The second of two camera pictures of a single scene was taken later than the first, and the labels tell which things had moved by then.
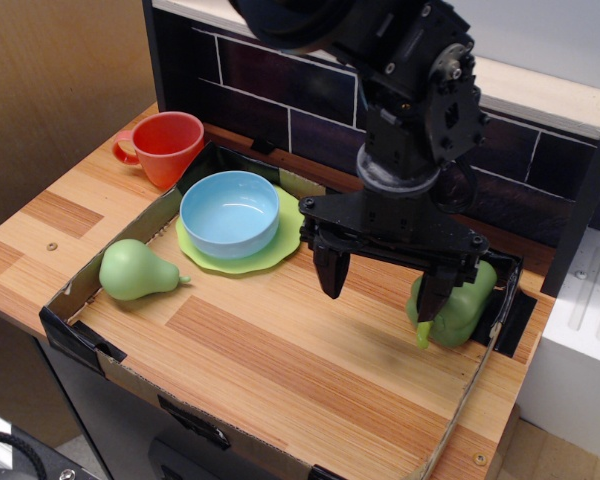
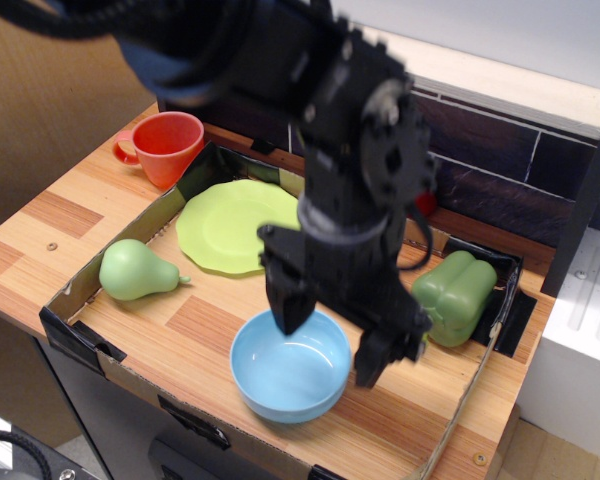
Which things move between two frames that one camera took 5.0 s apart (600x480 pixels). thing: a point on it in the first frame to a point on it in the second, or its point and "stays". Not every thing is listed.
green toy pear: [128, 270] stays
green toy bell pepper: [459, 321] stays
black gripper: [408, 226] to [345, 258]
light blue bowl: [230, 214] to [291, 378]
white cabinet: [574, 385] stays
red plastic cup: [167, 145] stays
